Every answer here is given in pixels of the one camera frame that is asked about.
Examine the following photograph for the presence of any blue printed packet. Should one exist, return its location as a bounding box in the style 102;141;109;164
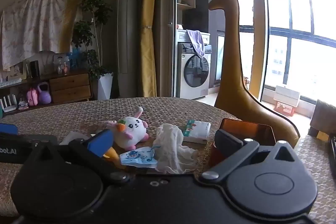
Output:
119;146;158;168

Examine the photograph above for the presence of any photo frame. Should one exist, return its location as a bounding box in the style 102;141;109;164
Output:
8;61;27;80

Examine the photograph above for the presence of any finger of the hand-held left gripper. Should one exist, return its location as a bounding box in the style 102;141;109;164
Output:
0;123;19;136

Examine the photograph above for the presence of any white washing machine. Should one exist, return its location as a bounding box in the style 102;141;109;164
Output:
176;42;213;100

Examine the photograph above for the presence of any yellow cloth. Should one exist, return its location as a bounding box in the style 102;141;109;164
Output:
61;0;82;54

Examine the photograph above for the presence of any clear plastic container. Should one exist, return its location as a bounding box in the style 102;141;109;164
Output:
54;53;71;75

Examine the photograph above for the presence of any red crate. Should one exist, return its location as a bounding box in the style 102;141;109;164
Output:
274;101;296;117

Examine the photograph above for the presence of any green potted plant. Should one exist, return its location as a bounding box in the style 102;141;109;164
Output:
71;0;114;81

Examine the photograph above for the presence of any blue toy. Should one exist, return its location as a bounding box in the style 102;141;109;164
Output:
67;49;80;68

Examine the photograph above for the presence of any standing air conditioner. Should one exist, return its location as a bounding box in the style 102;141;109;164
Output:
115;0;140;98

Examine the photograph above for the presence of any white box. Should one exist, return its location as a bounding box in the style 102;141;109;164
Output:
273;85;301;108

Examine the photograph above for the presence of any floral cover sheet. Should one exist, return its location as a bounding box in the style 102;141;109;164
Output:
0;0;68;71

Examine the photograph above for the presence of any yellow mango plush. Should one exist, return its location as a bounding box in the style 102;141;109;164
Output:
104;147;123;169

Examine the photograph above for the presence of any white router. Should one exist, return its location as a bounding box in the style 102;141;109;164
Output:
0;95;18;112

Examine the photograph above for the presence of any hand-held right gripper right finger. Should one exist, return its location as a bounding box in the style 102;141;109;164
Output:
199;129;302;184

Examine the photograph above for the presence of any yellow curtain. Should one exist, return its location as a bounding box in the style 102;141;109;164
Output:
139;0;159;98

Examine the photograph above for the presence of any purple towel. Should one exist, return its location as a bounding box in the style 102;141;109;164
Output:
186;29;206;59

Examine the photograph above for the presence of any red tin box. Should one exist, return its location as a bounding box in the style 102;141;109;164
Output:
209;118;276;169

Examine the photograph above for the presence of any beige houndstooth cloth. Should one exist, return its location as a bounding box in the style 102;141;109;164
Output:
295;135;336;224

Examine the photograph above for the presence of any white printed tissue packet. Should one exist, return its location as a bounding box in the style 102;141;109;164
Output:
182;119;212;145

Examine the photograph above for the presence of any purple kettlebell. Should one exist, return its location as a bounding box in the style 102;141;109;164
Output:
37;82;52;105

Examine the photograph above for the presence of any wooden drawer cabinet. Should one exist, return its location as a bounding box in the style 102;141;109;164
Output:
49;72;93;104

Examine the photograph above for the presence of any black speaker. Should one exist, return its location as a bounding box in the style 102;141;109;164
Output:
30;61;41;79

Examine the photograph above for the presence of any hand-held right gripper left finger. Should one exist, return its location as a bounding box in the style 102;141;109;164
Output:
39;129;130;185

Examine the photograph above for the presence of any white lace cloth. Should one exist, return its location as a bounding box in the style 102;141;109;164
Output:
153;123;199;174

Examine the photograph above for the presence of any brown giraffe statue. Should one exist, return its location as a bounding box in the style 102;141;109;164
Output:
209;0;300;148

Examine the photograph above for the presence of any brown chair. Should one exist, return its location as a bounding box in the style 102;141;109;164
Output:
307;99;336;141

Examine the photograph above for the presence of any white planter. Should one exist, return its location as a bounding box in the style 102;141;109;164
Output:
98;73;114;100

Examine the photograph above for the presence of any white bunny plush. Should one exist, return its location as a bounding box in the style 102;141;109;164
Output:
105;106;150;151

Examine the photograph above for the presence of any pink toy case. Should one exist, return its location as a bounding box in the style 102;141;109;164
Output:
27;88;40;106

